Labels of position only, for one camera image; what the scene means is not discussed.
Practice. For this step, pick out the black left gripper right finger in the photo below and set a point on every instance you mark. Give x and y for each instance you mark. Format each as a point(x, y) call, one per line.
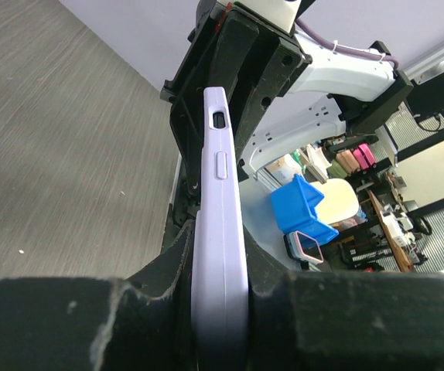
point(342, 320)

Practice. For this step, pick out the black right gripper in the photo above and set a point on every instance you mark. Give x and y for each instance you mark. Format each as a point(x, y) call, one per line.
point(234, 46)

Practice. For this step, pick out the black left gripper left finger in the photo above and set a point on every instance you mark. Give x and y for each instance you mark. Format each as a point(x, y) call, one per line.
point(83, 323)

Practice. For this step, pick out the phone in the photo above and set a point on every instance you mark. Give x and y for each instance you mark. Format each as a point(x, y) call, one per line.
point(219, 286)

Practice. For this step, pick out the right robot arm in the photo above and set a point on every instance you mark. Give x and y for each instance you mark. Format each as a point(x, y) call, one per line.
point(366, 84)

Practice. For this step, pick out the blue plastic bin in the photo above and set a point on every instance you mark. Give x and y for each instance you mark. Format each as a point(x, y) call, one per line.
point(294, 206)

